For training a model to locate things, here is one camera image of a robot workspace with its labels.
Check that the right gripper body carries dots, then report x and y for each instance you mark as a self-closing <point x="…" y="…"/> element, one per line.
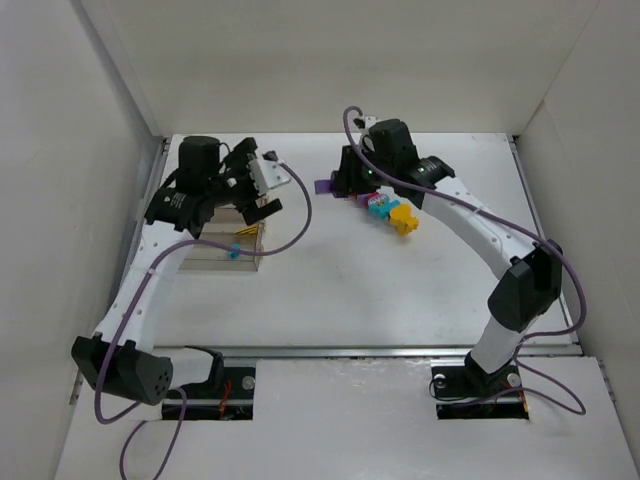
<point x="347" y="176"/>

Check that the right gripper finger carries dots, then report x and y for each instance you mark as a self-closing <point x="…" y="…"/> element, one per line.
<point x="369" y="184"/>
<point x="343" y="177"/>

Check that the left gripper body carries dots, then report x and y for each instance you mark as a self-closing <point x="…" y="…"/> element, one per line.
<point x="245" y="187"/>

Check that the yellow lego plate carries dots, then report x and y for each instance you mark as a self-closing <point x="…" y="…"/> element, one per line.
<point x="252" y="230"/>

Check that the purple lego plate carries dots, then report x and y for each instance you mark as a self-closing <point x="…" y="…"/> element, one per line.
<point x="325" y="187"/>

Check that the teal lego brick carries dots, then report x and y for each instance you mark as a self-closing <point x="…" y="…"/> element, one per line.
<point x="234" y="251"/>

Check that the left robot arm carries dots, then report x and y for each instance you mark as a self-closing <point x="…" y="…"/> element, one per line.
<point x="118" y="359"/>

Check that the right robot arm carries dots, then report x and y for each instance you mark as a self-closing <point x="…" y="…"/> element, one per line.
<point x="529" y="273"/>

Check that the purple flower lego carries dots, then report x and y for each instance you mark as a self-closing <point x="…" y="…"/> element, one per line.
<point x="362" y="200"/>

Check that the teal frog lego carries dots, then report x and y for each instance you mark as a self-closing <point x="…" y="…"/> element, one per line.
<point x="376" y="201"/>

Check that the teal base lego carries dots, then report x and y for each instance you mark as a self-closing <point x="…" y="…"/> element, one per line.
<point x="388" y="207"/>

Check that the yellow lego figure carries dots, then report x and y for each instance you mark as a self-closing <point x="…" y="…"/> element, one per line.
<point x="402" y="220"/>

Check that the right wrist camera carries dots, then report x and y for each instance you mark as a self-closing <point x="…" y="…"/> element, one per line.
<point x="363" y="124"/>

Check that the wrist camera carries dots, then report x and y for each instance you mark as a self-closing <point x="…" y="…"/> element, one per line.
<point x="363" y="124"/>
<point x="268" y="172"/>

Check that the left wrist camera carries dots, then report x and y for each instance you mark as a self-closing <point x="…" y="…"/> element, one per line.
<point x="268" y="172"/>

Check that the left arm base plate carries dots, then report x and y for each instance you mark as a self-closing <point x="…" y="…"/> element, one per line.
<point x="233" y="400"/>

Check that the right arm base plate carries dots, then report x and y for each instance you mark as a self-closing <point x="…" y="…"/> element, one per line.
<point x="460" y="396"/>

